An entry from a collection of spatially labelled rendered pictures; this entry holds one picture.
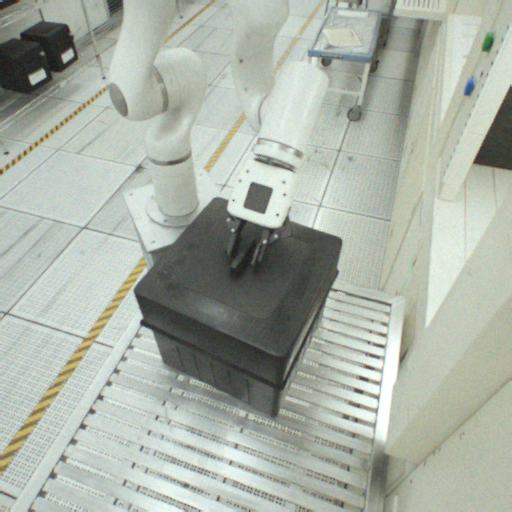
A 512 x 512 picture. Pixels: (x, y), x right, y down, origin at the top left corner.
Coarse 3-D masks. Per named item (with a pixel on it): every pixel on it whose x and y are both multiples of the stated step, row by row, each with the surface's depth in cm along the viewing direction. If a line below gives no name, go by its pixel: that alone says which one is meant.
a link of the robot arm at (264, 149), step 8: (256, 144) 68; (264, 144) 66; (272, 144) 65; (280, 144) 65; (256, 152) 67; (264, 152) 65; (272, 152) 65; (280, 152) 65; (288, 152) 65; (296, 152) 66; (272, 160) 66; (280, 160) 65; (288, 160) 65; (296, 160) 66; (296, 168) 68
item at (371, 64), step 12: (336, 12) 318; (372, 12) 318; (324, 24) 300; (336, 24) 301; (348, 24) 300; (360, 24) 301; (324, 36) 285; (360, 36) 288; (372, 36) 285; (312, 48) 273; (324, 48) 272; (360, 48) 272; (372, 48) 271; (324, 60) 355; (348, 60) 268; (360, 60) 266; (372, 60) 343; (372, 72) 351; (360, 96) 284; (360, 108) 290
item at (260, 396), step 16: (320, 320) 93; (160, 336) 77; (160, 352) 84; (176, 352) 79; (192, 352) 76; (304, 352) 84; (176, 368) 86; (192, 368) 81; (208, 368) 77; (224, 368) 74; (208, 384) 83; (224, 384) 79; (240, 384) 75; (256, 384) 72; (288, 384) 79; (256, 400) 77; (272, 400) 74
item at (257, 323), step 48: (192, 240) 76; (288, 240) 76; (336, 240) 76; (144, 288) 69; (192, 288) 68; (240, 288) 68; (288, 288) 69; (192, 336) 69; (240, 336) 62; (288, 336) 62
